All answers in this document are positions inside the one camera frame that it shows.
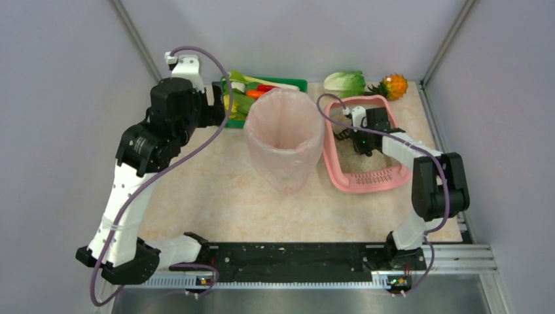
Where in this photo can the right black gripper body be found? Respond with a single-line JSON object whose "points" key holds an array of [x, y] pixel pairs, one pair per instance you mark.
{"points": [[352, 135]]}

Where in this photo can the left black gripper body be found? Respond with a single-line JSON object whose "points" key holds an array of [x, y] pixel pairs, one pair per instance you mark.
{"points": [[217, 106]]}

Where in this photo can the black slotted litter scoop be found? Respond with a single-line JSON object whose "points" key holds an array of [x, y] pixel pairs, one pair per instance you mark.
{"points": [[345, 134]]}

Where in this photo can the pink plastic trash bag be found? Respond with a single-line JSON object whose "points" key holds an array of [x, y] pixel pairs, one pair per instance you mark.
{"points": [[284, 132]]}

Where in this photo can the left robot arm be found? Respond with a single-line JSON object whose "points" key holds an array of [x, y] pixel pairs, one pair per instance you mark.
{"points": [[146, 149]]}

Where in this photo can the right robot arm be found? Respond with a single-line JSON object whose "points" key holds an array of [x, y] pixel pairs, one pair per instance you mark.
{"points": [[439, 183]]}

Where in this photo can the cat litter sand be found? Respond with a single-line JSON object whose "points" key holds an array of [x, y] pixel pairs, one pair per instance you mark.
{"points": [[351, 162]]}

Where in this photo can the pink litter box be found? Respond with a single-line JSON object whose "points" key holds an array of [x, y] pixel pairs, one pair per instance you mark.
{"points": [[373, 181]]}

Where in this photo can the green toy leaf vegetable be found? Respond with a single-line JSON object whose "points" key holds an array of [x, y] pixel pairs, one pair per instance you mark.
{"points": [[241, 104]]}

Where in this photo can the white toy leek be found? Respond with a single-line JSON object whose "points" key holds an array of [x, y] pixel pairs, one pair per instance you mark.
{"points": [[243, 83]]}

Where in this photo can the orange toy carrot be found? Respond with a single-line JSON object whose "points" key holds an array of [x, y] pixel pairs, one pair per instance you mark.
{"points": [[255, 94]]}

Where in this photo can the red toy chili pepper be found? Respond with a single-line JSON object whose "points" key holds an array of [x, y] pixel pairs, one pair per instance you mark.
{"points": [[265, 87]]}

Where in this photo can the toy pineapple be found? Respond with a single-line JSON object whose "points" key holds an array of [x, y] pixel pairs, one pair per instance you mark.
{"points": [[392, 87]]}

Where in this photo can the toy cabbage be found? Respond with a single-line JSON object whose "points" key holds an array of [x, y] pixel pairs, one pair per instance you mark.
{"points": [[346, 83]]}

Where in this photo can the green plastic tray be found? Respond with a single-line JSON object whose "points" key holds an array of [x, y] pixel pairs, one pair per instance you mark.
{"points": [[238, 124]]}

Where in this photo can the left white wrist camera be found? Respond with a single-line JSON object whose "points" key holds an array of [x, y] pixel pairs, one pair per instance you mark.
{"points": [[185, 67]]}

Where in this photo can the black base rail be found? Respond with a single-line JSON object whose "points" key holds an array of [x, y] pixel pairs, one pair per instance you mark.
{"points": [[309, 265]]}

